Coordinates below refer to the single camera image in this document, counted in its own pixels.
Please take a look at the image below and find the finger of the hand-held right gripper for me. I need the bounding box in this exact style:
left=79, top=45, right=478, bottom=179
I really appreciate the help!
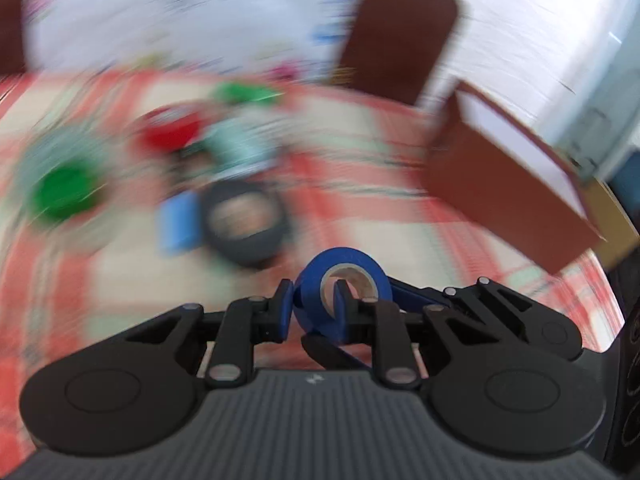
left=385, top=274, right=547, bottom=342
left=300, top=332, right=373, bottom=372

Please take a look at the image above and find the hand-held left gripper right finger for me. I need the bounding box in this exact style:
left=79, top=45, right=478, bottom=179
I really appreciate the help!
left=334, top=280, right=506, bottom=391

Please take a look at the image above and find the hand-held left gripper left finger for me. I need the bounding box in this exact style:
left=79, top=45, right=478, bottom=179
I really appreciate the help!
left=125, top=280, right=294, bottom=388

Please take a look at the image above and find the blue tape roll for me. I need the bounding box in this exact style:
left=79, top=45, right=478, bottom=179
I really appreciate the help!
left=292, top=247, right=394, bottom=347

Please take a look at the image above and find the brown box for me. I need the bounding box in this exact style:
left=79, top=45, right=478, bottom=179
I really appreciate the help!
left=424, top=80, right=607, bottom=277

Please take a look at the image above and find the black tape roll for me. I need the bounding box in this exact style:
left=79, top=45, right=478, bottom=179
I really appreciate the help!
left=199, top=180, right=292, bottom=268

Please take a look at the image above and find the plaid tablecloth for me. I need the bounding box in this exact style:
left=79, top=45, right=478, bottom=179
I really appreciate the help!
left=0, top=67, right=626, bottom=441

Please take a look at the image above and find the small blue block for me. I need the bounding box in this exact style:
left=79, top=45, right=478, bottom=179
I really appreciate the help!
left=156, top=191, right=207, bottom=254

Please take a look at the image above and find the tan cardboard piece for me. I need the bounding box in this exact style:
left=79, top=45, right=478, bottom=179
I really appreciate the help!
left=582, top=177, right=640, bottom=267

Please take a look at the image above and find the pale teal packet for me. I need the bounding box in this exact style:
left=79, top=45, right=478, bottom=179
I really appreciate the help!
left=202, top=119, right=282, bottom=182

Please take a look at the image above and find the red tape roll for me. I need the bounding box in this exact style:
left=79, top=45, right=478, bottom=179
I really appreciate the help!
left=131, top=106, right=203, bottom=153

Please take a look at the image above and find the small green box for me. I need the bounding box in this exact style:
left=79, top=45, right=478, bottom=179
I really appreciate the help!
left=212, top=81, right=283, bottom=107

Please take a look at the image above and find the green tape roll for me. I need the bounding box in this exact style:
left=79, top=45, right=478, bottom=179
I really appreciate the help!
left=17, top=127, right=108, bottom=226

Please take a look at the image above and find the grey white cabinet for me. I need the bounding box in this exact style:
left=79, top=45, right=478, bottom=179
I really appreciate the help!
left=549, top=35, right=640, bottom=182

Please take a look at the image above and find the brown chair back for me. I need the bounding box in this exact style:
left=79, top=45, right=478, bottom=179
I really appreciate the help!
left=0, top=0, right=27, bottom=76
left=334, top=0, right=462, bottom=107

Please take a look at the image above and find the white floral cushion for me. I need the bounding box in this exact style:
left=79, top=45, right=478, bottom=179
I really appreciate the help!
left=22, top=0, right=373, bottom=83

